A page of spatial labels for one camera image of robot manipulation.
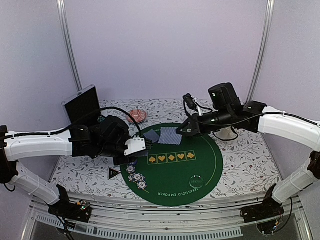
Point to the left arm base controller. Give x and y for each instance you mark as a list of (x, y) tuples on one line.
[(80, 211)]

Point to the black triangular card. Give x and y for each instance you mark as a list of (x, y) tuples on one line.
[(112, 173)]

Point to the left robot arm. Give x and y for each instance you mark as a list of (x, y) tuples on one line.
[(16, 148)]

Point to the purple small blind button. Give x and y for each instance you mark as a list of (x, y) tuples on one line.
[(133, 163)]

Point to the red patterned bowl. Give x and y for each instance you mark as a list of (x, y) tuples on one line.
[(138, 115)]

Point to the left aluminium frame post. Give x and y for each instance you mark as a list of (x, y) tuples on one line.
[(62, 13)]

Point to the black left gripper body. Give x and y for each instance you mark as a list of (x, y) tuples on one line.
[(109, 150)]

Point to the right aluminium frame post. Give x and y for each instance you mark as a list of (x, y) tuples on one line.
[(268, 17)]

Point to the right arm base controller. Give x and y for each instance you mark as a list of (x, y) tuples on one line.
[(261, 212)]

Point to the white blue chip stack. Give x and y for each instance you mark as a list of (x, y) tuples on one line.
[(100, 119)]

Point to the clear acrylic dealer button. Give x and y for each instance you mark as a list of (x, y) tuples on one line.
[(196, 182)]

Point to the cream ceramic mug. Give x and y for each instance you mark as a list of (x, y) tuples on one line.
[(226, 134)]

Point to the white blue poker chip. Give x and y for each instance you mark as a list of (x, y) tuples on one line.
[(136, 177), (142, 185), (130, 169)]

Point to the aluminium frame post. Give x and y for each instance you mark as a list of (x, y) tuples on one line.
[(62, 13), (268, 17)]

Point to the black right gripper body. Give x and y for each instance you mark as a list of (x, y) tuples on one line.
[(223, 120)]

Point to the blue playing card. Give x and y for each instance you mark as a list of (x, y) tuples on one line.
[(168, 136), (152, 135)]

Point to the aluminium table front rail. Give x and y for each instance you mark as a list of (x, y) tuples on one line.
[(206, 219)]

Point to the round green poker mat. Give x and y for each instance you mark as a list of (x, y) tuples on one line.
[(168, 168)]

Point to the blue playing card deck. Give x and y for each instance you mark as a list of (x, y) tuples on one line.
[(144, 152)]

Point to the aluminium poker chip case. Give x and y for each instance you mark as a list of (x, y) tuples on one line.
[(81, 104)]

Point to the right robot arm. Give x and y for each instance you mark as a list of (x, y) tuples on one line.
[(302, 136)]

